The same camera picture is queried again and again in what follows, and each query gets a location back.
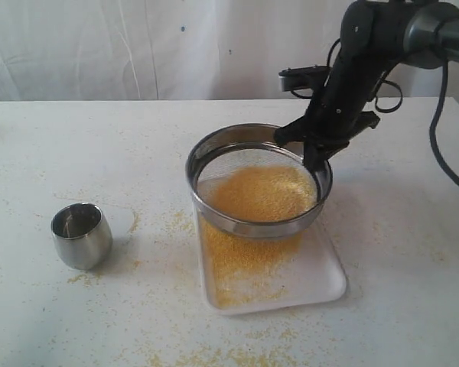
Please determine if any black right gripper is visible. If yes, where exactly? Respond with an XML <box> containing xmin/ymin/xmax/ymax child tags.
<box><xmin>274</xmin><ymin>49</ymin><xmax>381</xmax><ymax>171</ymax></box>

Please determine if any stainless steel cup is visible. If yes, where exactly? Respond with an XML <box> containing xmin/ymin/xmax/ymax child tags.
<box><xmin>50</xmin><ymin>203</ymin><xmax>113</xmax><ymax>271</ymax></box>

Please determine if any white background curtain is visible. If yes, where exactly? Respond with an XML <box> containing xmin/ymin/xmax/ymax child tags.
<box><xmin>0</xmin><ymin>0</ymin><xmax>459</xmax><ymax>102</ymax></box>

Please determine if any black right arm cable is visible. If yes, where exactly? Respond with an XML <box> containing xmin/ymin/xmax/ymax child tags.
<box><xmin>428</xmin><ymin>57</ymin><xmax>459</xmax><ymax>198</ymax></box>

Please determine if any yellow grain powder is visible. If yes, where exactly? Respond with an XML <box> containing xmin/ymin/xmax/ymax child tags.
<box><xmin>202</xmin><ymin>166</ymin><xmax>317</xmax><ymax>308</ymax></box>

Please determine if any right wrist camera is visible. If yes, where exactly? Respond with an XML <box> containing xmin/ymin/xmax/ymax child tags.
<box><xmin>278</xmin><ymin>65</ymin><xmax>330</xmax><ymax>92</ymax></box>

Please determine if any white plastic tray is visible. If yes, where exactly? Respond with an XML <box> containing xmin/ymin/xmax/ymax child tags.
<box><xmin>194</xmin><ymin>210</ymin><xmax>347</xmax><ymax>316</ymax></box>

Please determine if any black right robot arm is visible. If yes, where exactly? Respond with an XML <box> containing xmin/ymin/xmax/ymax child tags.
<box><xmin>274</xmin><ymin>1</ymin><xmax>459</xmax><ymax>169</ymax></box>

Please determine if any round steel mesh sieve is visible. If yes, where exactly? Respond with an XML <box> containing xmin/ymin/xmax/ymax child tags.
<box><xmin>185</xmin><ymin>124</ymin><xmax>333</xmax><ymax>239</ymax></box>

